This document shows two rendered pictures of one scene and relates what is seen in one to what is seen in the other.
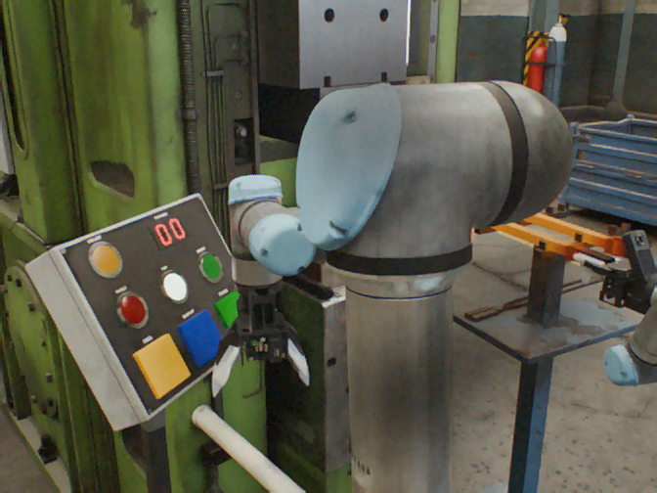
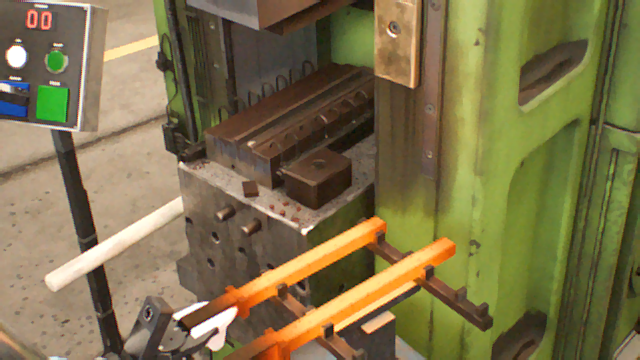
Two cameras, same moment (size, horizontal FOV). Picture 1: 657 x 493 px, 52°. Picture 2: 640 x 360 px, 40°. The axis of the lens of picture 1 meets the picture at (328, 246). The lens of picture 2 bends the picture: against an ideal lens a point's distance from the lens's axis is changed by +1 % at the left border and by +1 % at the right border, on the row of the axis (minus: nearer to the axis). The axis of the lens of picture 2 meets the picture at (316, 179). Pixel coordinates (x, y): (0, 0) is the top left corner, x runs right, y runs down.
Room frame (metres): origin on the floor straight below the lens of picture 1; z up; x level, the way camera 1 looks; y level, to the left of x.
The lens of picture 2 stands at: (1.43, -1.60, 1.94)
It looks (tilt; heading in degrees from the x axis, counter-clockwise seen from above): 34 degrees down; 83
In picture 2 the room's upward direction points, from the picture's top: 3 degrees counter-clockwise
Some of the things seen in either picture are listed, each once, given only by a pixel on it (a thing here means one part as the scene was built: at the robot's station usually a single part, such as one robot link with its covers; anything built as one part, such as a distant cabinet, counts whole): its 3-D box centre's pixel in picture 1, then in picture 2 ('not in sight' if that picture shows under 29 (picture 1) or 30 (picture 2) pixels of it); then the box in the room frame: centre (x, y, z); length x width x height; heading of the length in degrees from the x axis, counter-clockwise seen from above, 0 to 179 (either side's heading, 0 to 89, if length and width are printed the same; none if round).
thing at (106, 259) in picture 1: (106, 259); not in sight; (0.94, 0.33, 1.16); 0.05 x 0.03 x 0.04; 129
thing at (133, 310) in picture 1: (132, 310); not in sight; (0.92, 0.29, 1.09); 0.05 x 0.03 x 0.04; 129
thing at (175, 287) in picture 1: (174, 287); (16, 56); (1.01, 0.25, 1.09); 0.05 x 0.03 x 0.04; 129
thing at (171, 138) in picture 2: not in sight; (175, 138); (1.33, 0.31, 0.80); 0.06 x 0.03 x 0.14; 129
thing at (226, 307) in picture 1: (235, 315); (53, 103); (1.08, 0.17, 1.01); 0.07 x 0.05 x 0.07; 154
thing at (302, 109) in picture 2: not in sight; (312, 106); (1.65, 0.05, 0.99); 0.42 x 0.05 x 0.01; 39
